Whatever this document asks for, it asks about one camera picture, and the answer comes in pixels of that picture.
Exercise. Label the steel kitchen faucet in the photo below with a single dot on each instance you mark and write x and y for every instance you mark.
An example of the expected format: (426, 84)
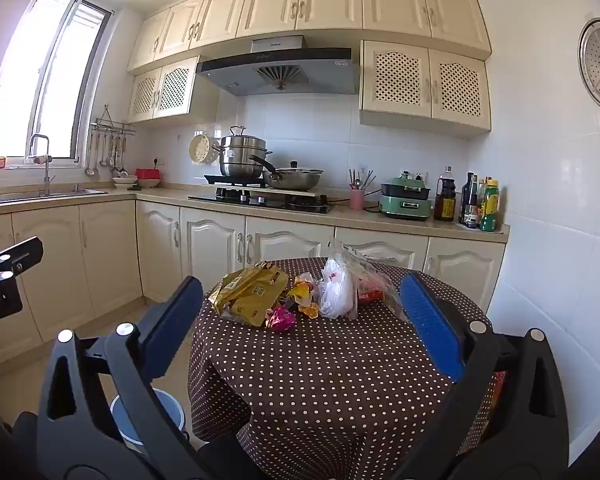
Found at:
(45, 170)

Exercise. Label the black induction cooker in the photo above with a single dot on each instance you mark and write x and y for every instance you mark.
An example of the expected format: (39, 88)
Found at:
(225, 180)

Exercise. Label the cream upper kitchen cabinets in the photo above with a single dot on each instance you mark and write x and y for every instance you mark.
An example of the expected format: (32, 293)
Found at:
(330, 0)

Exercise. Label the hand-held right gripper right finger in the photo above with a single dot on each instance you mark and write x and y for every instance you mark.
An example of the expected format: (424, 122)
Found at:
(432, 325)

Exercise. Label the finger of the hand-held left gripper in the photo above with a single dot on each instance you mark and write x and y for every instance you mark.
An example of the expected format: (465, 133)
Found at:
(27, 252)

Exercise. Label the hanging utensil rack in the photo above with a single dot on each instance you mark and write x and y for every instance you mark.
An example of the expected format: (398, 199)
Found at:
(112, 127)

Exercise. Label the steel kitchen sink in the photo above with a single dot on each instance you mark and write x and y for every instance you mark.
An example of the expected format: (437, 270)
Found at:
(45, 195)

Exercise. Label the white plastic bag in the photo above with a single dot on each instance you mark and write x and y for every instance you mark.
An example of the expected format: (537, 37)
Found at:
(337, 290)

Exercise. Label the pale blue plastic bin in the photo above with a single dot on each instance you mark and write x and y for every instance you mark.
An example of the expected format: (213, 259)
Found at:
(172, 410)

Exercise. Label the cream round colander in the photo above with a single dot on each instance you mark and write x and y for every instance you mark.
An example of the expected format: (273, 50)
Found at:
(202, 149)

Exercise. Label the pink utensil holder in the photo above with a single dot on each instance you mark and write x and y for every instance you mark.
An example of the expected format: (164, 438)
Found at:
(357, 199)

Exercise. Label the steel steamer pot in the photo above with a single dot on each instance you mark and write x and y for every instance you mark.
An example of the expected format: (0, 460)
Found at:
(240, 157)

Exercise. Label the orange peel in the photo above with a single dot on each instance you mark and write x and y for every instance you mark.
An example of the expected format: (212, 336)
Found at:
(305, 300)

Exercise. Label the large cream lattice cabinet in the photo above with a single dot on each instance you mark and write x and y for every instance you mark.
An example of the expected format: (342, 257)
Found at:
(425, 85)

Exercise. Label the green electric cooker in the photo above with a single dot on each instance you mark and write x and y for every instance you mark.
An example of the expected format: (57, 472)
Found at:
(405, 202)

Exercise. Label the sliding kitchen window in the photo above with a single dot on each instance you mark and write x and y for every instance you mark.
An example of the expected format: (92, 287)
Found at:
(55, 75)

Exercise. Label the small cream lattice cabinet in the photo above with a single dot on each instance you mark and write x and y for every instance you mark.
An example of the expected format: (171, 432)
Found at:
(172, 90)

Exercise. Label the orange bag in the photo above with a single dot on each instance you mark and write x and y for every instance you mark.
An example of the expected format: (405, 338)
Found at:
(500, 390)

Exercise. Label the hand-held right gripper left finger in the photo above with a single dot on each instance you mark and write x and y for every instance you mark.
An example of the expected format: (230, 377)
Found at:
(177, 317)

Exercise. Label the wooden board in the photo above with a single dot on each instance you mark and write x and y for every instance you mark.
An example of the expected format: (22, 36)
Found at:
(300, 191)

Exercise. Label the red snack packet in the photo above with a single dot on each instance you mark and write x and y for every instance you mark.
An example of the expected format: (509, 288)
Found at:
(370, 297)

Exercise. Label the steel wok with lid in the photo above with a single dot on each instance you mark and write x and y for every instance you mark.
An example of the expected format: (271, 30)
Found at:
(295, 177)

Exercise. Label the beige bowl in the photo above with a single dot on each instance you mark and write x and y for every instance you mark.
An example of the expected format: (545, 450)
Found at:
(149, 184)

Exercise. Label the red box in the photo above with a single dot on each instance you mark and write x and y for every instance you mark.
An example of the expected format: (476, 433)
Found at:
(147, 174)

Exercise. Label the dark glass bottle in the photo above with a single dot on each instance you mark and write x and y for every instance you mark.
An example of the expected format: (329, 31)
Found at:
(466, 200)
(475, 212)

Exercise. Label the white bowl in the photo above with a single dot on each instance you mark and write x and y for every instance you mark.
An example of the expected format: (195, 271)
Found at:
(125, 182)

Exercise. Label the grey range hood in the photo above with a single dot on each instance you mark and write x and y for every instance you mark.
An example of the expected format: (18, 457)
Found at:
(280, 72)

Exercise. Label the magenta snack wrapper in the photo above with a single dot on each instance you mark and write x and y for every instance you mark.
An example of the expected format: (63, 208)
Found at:
(281, 320)

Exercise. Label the brown polka dot table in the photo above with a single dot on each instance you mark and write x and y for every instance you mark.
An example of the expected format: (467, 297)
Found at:
(330, 385)

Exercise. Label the black gas stove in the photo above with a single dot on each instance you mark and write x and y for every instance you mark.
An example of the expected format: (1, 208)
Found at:
(260, 202)

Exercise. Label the green yellow bottle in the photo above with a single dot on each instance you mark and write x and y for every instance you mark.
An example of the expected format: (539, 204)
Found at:
(491, 207)

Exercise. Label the clear plastic bag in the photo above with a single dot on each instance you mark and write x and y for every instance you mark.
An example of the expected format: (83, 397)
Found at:
(375, 275)

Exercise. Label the yellow snack bag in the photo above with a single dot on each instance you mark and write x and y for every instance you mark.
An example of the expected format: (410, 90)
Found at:
(247, 290)

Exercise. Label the soy sauce bottle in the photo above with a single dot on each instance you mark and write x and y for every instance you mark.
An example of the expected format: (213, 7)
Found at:
(445, 202)

